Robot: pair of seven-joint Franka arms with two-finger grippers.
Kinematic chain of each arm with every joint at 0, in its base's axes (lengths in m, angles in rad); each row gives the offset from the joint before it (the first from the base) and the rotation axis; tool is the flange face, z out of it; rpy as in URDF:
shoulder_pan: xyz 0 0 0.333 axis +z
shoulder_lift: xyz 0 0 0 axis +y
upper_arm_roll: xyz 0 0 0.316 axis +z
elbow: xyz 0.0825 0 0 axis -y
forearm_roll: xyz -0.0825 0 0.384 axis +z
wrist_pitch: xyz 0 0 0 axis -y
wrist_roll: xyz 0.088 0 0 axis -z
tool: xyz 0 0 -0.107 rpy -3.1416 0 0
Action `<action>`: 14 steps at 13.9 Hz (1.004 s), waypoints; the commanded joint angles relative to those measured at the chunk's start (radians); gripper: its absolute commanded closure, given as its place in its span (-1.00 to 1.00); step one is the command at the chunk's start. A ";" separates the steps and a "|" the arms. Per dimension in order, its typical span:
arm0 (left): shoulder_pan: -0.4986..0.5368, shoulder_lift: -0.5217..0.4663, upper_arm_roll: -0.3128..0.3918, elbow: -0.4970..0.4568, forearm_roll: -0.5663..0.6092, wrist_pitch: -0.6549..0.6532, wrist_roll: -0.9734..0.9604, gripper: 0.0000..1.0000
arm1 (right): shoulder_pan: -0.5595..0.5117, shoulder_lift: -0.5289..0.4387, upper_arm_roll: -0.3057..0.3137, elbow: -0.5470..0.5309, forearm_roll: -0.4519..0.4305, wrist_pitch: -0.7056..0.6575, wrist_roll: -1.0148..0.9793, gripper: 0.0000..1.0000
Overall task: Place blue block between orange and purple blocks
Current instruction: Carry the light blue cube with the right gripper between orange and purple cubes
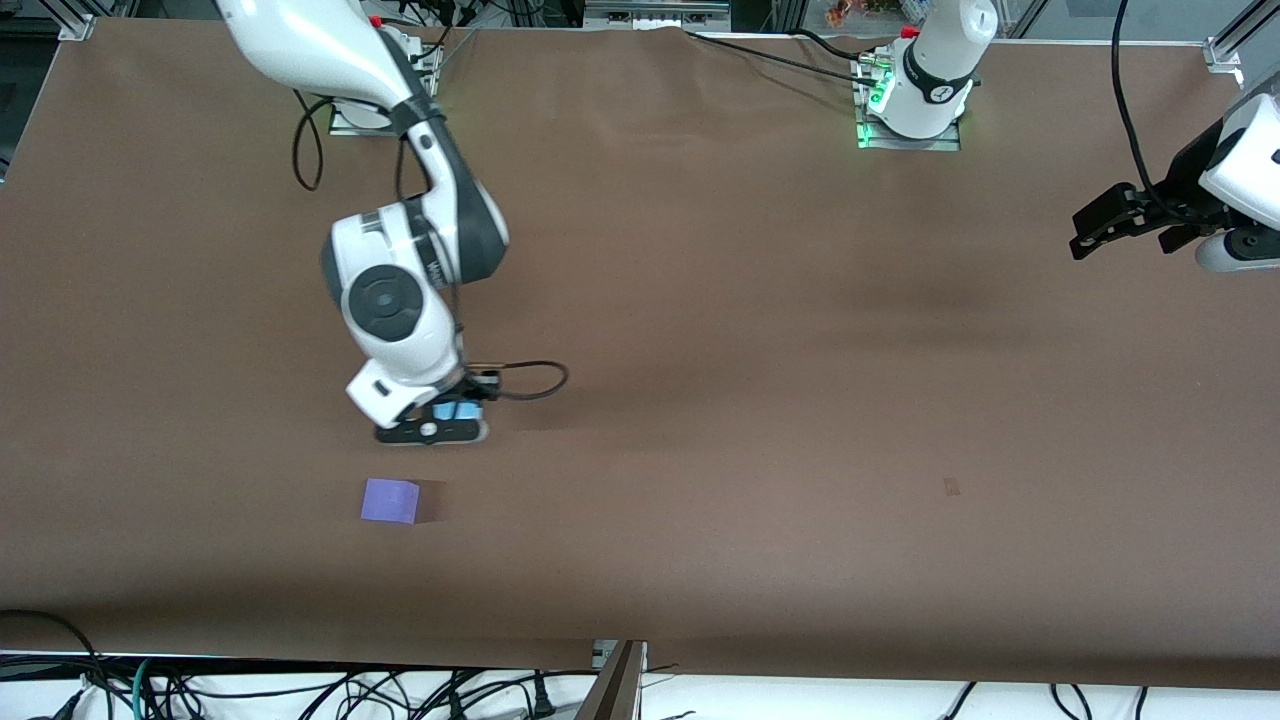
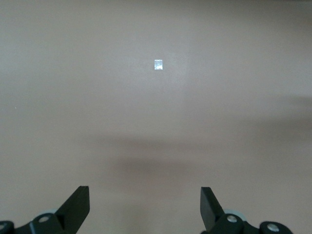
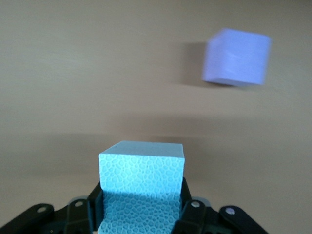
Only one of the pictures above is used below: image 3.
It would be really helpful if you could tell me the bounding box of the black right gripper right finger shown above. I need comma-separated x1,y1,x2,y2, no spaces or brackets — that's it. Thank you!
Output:
172,177,269,234

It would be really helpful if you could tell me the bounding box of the blue foam block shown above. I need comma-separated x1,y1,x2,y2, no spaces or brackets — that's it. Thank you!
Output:
98,140,186,234

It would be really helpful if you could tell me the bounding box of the purple foam block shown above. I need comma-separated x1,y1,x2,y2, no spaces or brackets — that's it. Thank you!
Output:
201,27,272,86

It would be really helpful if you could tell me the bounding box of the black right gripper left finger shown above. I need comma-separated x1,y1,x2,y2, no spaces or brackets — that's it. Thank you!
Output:
0,181,105,234

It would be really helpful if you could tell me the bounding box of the brown paper table cover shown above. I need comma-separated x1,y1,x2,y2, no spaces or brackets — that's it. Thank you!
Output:
0,0,312,234

